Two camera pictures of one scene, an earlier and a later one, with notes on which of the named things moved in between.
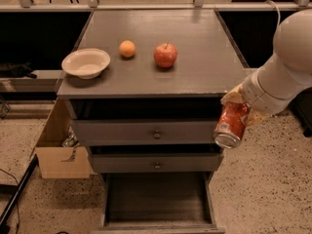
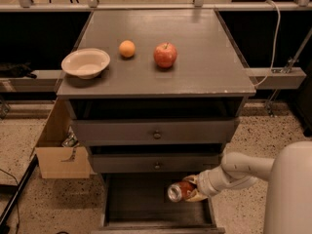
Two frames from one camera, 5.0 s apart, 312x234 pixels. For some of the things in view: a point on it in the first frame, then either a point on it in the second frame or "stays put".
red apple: [165, 55] stays put
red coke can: [230, 125] to [178, 191]
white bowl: [87, 63] stays put
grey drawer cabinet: [150, 119] stays put
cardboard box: [56, 160] stays put
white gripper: [253, 94] to [206, 182]
